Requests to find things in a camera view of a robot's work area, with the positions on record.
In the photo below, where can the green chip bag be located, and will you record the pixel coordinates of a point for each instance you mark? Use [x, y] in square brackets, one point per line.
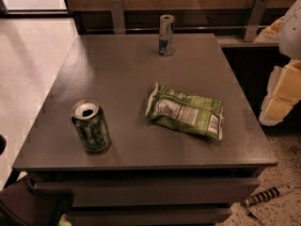
[190, 114]

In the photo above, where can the upper grey drawer front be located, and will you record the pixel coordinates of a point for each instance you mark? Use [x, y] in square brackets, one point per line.
[156, 192]

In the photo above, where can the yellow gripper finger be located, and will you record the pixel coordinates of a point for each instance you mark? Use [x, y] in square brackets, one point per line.
[271, 32]
[283, 93]

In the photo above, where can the striped tool on floor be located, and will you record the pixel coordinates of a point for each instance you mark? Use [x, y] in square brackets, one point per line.
[267, 195]

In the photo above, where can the left metal bracket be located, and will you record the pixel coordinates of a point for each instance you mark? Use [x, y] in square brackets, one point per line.
[117, 14]

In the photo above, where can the dark chair seat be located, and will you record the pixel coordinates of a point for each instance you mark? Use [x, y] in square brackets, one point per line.
[23, 205]

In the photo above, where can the horizontal metal rail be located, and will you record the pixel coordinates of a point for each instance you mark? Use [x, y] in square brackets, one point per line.
[177, 29]

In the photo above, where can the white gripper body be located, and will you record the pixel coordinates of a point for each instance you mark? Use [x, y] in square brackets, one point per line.
[292, 35]

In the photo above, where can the lower grey drawer front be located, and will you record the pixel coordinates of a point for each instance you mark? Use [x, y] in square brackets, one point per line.
[150, 217]

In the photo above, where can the right metal bracket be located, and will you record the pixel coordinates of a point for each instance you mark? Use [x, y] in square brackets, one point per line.
[252, 25]

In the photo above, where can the grey drawer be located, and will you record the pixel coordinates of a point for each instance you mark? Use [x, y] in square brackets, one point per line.
[156, 192]
[150, 217]

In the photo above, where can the silver blue redbull can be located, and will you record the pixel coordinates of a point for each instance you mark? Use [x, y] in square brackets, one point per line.
[166, 30]

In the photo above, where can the green soda can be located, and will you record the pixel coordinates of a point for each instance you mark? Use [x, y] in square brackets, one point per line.
[89, 122]

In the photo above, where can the metal bracket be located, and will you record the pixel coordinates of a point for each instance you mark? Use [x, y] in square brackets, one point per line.
[252, 25]
[117, 14]

